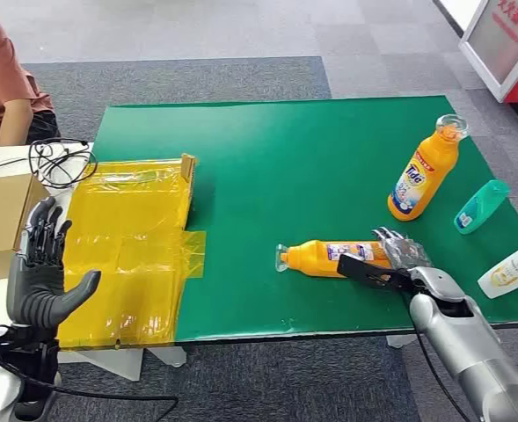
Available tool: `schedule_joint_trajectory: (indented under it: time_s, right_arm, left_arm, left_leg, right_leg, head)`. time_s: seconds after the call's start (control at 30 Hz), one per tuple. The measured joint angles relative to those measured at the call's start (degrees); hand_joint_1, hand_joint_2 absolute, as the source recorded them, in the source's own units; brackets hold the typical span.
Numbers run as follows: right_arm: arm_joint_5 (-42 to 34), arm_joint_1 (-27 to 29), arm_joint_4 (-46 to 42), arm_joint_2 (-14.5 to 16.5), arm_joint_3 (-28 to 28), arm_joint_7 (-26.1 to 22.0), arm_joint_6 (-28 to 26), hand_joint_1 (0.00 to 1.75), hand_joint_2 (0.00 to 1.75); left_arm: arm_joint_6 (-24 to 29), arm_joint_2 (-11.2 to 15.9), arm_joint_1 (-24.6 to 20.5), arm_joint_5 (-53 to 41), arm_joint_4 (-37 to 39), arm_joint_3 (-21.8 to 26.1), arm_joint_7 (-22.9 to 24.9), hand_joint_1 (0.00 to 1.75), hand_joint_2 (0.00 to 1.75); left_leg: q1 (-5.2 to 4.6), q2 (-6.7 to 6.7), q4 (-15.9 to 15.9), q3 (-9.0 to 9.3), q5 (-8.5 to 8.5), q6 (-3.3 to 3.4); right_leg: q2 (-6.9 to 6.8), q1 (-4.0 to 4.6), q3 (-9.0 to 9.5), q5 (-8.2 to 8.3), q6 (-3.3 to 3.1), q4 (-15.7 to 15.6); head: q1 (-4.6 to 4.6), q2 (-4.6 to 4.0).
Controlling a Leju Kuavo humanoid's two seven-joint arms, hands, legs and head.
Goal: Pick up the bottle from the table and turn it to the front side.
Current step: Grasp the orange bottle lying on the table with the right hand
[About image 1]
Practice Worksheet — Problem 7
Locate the green table mat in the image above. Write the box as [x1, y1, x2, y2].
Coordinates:
[91, 95, 518, 344]

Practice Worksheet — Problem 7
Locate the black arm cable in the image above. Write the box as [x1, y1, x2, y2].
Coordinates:
[400, 293, 473, 422]
[0, 342, 179, 422]

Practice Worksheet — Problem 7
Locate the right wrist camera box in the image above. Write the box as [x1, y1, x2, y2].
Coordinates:
[336, 252, 419, 295]

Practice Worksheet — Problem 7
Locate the brown cardboard box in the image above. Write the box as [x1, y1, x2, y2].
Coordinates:
[0, 172, 51, 284]

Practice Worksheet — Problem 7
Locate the white shampoo bottle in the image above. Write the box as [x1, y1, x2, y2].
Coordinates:
[477, 237, 518, 301]

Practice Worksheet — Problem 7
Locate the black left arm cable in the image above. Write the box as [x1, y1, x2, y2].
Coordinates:
[0, 342, 179, 422]

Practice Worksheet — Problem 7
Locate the teal plastic bottle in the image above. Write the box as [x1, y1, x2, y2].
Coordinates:
[454, 178, 511, 236]

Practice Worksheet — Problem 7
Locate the white table foot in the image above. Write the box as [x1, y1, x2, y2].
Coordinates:
[385, 334, 418, 350]
[58, 346, 189, 383]

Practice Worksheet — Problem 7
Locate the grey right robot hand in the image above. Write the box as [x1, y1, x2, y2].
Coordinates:
[370, 227, 434, 273]

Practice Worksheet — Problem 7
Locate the white and red cabinet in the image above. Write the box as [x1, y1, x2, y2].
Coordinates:
[458, 0, 518, 105]

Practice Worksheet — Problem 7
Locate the coiled black cable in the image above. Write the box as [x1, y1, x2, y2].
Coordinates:
[0, 137, 98, 191]

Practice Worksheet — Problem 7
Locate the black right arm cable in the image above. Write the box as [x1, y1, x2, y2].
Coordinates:
[400, 293, 473, 422]

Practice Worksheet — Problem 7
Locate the orange Tide detergent bottle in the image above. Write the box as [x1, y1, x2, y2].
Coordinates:
[387, 113, 470, 223]

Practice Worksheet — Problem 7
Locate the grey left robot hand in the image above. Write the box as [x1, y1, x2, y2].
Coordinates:
[6, 196, 102, 334]

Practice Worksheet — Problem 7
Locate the orange bottle with clear cap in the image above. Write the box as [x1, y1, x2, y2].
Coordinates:
[275, 239, 394, 280]

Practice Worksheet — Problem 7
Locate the person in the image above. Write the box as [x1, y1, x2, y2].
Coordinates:
[0, 5, 61, 148]

